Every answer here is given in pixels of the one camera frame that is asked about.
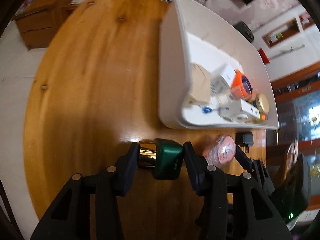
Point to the white plastic storage bin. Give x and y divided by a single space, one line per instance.
190 32

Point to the colourful rubik's cube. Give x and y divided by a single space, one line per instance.
262 116

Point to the green bottle gold cap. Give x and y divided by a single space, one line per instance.
162 157

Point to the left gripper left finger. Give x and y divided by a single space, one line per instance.
126 167

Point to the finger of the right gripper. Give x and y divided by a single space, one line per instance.
248 164

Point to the round gold compact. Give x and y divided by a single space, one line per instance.
262 103

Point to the white charger plug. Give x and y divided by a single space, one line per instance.
221 79

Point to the orange round tape measure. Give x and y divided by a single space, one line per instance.
241 87

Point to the dark wicker bin red lid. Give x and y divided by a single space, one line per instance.
263 56

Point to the wooden glass door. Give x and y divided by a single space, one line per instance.
297 100

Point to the black power adapter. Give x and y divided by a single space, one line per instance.
244 140

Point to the silver rectangular hub device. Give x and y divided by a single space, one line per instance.
240 111

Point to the dark green air fryer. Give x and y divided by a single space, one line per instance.
242 28

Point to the wooden side cabinet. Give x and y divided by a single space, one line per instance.
39 23

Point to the pink correction tape dispenser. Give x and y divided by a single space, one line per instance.
220 151

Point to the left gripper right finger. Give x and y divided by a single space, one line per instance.
197 167

